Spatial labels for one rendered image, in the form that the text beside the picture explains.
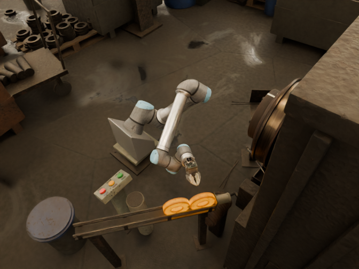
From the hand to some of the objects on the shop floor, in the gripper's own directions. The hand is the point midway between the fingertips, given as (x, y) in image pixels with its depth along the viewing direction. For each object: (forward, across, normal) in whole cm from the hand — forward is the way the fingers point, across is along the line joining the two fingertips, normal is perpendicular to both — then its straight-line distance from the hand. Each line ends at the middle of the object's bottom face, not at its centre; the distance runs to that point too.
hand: (196, 184), depth 165 cm
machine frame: (+11, +70, +79) cm, 106 cm away
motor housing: (-15, +11, +70) cm, 73 cm away
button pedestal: (-43, -52, +61) cm, 91 cm away
